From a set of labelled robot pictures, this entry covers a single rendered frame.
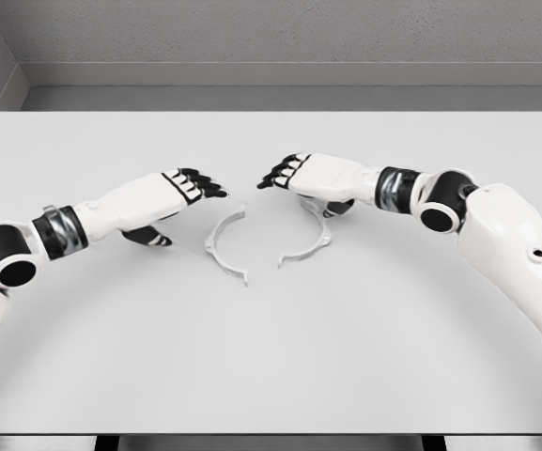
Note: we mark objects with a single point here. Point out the white pipe clamp half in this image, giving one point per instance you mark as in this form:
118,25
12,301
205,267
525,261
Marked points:
310,242
226,246

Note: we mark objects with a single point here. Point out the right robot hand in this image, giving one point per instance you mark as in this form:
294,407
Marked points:
322,176

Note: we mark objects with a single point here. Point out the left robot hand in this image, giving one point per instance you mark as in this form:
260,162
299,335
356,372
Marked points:
150,197

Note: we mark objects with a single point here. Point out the white table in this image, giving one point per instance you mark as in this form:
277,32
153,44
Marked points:
270,291

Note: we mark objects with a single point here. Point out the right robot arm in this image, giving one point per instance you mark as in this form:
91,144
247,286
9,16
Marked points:
477,235

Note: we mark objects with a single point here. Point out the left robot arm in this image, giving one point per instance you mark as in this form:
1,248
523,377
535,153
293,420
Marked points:
40,244

